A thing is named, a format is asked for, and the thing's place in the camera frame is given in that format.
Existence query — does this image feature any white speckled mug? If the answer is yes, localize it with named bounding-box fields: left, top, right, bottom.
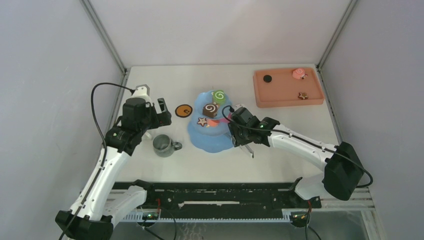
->
left=144, top=131, right=153, bottom=140

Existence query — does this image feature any dark green glazed mug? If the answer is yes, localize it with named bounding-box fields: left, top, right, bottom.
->
left=152, top=134, right=183, bottom=158

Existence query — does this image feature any blue three-tier cake stand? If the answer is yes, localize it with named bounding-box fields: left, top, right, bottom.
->
left=187, top=86, right=243, bottom=154

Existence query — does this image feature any pink cake slice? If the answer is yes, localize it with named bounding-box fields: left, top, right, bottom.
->
left=206, top=118, right=220, bottom=128

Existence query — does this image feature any white star cookie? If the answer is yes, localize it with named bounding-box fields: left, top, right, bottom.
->
left=196, top=117, right=209, bottom=127

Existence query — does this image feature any brown swirl roll cake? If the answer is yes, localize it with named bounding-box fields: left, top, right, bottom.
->
left=202, top=103, right=220, bottom=119

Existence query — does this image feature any green swirl roll cake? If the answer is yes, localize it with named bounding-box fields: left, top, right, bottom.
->
left=212, top=90, right=227, bottom=106

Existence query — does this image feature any light pink swirl roll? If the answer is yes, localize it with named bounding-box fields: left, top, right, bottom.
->
left=292, top=67, right=308, bottom=80

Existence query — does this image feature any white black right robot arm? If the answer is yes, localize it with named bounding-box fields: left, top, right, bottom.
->
left=223, top=105, right=374, bottom=208

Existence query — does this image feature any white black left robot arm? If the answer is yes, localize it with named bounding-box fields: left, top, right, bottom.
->
left=55, top=97, right=172, bottom=240

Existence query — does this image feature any orange round coaster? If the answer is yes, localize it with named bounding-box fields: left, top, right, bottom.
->
left=174, top=104, right=193, bottom=118

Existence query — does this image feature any pink rectangular tray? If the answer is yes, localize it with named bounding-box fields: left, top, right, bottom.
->
left=253, top=67, right=325, bottom=108

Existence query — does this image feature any black round cookie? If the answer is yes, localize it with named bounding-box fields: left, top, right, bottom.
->
left=263, top=75, right=272, bottom=83

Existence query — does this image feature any brown star cookie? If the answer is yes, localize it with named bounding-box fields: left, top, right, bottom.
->
left=298, top=92, right=309, bottom=100

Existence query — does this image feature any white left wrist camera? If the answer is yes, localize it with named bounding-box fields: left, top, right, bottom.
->
left=131, top=84, right=152, bottom=103

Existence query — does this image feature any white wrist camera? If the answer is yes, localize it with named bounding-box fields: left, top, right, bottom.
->
left=131, top=84, right=152, bottom=103
left=233, top=103, right=246, bottom=111

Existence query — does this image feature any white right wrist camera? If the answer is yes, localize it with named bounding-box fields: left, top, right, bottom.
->
left=233, top=103, right=246, bottom=111

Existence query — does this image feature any black left camera cable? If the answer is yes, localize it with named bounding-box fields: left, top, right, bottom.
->
left=90, top=82, right=136, bottom=150

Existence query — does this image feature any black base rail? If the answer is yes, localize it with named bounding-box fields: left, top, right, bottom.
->
left=115, top=182, right=327, bottom=220

